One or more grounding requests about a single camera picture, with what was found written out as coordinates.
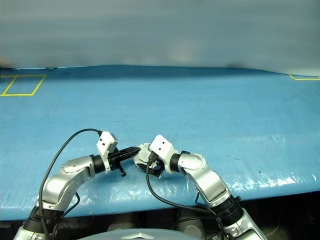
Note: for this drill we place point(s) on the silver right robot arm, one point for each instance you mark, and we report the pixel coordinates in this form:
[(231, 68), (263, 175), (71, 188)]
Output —
[(210, 182)]

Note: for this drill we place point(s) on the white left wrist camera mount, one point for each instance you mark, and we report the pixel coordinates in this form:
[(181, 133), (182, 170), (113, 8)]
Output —
[(106, 140)]

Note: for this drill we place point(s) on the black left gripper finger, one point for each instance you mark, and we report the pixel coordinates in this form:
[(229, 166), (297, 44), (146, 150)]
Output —
[(130, 153), (130, 149)]

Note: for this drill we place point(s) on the silver round motor housing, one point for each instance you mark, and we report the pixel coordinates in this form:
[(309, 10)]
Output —
[(141, 165)]

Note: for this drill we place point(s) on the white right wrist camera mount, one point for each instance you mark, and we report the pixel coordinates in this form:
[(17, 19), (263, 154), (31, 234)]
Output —
[(162, 147)]

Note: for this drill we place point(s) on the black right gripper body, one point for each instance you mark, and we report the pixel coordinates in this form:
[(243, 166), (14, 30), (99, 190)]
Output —
[(155, 162)]

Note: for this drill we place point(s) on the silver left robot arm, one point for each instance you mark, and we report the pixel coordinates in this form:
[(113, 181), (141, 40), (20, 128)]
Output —
[(60, 182)]

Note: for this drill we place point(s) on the grey robot torso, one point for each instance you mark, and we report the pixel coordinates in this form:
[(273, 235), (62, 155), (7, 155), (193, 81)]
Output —
[(140, 235)]

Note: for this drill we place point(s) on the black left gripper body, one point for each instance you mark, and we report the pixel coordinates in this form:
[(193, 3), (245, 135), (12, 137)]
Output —
[(115, 157)]

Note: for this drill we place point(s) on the silver hinged motor lid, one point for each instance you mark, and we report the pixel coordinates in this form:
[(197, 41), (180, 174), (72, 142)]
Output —
[(143, 152)]

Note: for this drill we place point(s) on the blue plastic table cover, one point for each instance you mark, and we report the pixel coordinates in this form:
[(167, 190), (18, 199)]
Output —
[(200, 112)]

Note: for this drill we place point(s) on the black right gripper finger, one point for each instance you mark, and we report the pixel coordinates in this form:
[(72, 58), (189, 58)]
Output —
[(151, 172)]

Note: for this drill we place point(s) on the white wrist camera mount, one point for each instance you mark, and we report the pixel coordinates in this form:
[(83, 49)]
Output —
[(162, 147), (106, 140)]

